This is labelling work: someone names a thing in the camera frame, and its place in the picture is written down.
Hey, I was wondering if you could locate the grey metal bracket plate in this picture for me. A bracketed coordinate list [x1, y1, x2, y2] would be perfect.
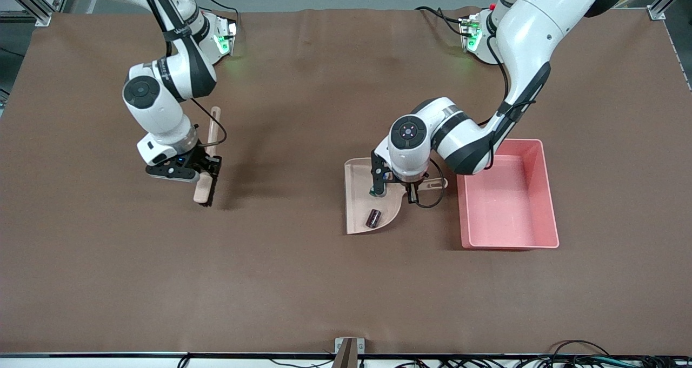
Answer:
[334, 337, 366, 353]

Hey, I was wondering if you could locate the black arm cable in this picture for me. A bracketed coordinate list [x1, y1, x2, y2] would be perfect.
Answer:
[135, 0, 228, 149]
[418, 36, 536, 210]

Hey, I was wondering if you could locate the beige plastic dustpan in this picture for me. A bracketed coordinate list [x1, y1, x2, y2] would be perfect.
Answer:
[344, 157, 449, 236]

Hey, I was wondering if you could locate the black base cable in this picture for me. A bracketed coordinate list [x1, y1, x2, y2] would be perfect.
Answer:
[187, 0, 240, 36]
[415, 5, 467, 37]

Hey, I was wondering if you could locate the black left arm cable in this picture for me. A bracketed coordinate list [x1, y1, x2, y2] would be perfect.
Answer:
[418, 36, 536, 210]

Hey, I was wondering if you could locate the teal cable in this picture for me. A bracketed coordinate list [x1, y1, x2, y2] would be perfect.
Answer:
[568, 357, 649, 367]

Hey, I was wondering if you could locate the dark camera mount post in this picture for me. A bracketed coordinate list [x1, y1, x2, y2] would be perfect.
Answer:
[331, 338, 358, 368]

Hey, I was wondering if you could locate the black looped cable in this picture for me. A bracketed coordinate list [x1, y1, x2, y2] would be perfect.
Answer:
[548, 339, 615, 361]

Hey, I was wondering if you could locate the beige brush with black bristles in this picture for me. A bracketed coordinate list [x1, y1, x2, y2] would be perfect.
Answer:
[193, 106, 223, 207]

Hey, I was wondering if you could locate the black cable tangle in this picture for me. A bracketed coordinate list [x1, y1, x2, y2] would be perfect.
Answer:
[395, 357, 548, 368]

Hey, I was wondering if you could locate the brown table cover mat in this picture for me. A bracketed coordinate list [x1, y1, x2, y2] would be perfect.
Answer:
[0, 7, 692, 356]

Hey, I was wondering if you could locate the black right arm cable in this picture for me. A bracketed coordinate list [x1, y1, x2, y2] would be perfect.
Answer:
[135, 0, 228, 149]

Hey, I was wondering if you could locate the pink plastic bin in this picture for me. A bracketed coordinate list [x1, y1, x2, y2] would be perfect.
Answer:
[456, 138, 561, 250]

